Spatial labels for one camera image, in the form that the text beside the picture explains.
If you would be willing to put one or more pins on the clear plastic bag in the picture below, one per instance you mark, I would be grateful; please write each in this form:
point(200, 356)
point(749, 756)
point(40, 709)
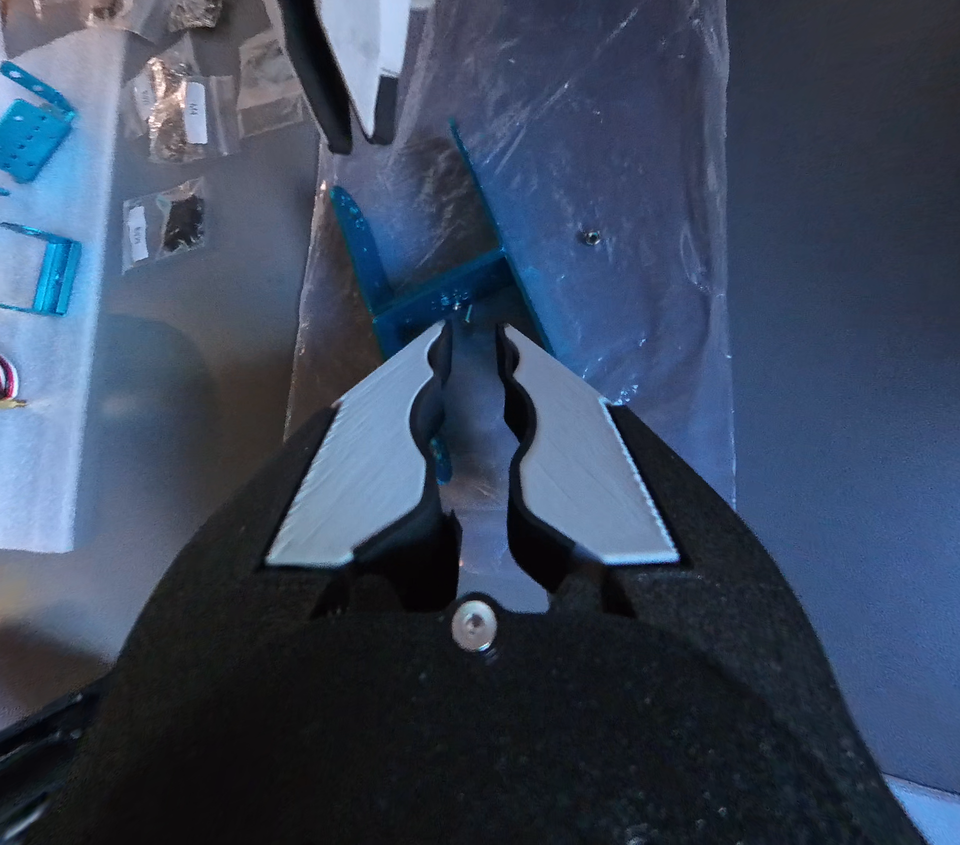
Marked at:
point(615, 110)

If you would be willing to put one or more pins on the blue metal bracket assembly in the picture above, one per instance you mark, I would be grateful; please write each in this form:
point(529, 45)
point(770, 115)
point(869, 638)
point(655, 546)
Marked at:
point(442, 301)

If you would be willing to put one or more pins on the blue perforated long bracket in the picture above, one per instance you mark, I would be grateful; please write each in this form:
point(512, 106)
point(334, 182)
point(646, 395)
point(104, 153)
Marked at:
point(34, 140)

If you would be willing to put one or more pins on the blue metal U bracket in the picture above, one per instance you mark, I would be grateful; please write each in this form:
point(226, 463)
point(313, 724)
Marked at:
point(64, 267)

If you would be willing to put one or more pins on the scattered small clear hardware bags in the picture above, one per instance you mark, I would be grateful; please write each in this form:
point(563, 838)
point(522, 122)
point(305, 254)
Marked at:
point(180, 110)

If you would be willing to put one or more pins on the small metal nut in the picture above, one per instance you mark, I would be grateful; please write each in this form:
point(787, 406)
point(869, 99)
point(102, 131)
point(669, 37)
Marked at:
point(591, 236)

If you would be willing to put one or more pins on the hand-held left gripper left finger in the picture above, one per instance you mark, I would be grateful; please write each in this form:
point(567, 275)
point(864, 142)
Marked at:
point(360, 470)

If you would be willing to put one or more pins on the white foam sheet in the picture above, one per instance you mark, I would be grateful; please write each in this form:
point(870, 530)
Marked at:
point(45, 470)

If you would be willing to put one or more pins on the dark grey desk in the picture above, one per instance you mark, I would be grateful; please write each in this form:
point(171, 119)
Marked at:
point(825, 260)

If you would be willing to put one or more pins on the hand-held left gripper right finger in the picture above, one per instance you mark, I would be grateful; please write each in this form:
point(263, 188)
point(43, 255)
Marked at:
point(592, 470)

